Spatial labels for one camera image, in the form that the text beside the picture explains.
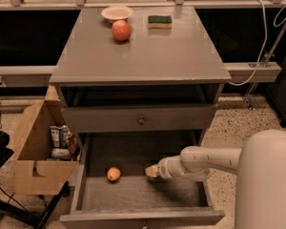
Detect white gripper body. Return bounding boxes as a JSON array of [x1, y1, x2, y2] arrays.
[[158, 156, 180, 179]]

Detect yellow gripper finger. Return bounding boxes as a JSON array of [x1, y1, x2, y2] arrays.
[[145, 165, 160, 177]]

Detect orange fruit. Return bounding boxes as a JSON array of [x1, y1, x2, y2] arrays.
[[107, 167, 121, 182]]

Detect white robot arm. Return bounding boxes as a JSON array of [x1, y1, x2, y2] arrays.
[[145, 130, 286, 229]]

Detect open grey middle drawer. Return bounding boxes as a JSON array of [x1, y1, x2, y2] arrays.
[[60, 131, 225, 229]]

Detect closed grey top drawer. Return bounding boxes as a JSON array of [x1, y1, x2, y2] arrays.
[[61, 105, 216, 133]]

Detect grey wooden drawer cabinet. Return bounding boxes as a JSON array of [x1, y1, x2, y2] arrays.
[[51, 7, 231, 142]]

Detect snack packets in box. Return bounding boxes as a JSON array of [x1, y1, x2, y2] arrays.
[[50, 125, 79, 160]]

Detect cardboard box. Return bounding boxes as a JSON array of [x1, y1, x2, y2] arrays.
[[12, 86, 78, 195]]

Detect red apple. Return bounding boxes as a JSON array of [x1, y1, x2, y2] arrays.
[[112, 20, 132, 41]]

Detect green yellow sponge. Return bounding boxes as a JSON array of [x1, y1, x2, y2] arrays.
[[148, 15, 173, 30]]

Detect cream ceramic bowl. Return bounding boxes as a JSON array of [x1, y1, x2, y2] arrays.
[[101, 6, 133, 24]]

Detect black stand with cables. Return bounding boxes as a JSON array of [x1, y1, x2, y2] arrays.
[[0, 130, 71, 229]]

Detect metal railing frame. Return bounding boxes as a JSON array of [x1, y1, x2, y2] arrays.
[[0, 0, 280, 86]]

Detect white cable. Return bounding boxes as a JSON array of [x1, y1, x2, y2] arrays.
[[227, 0, 286, 87]]

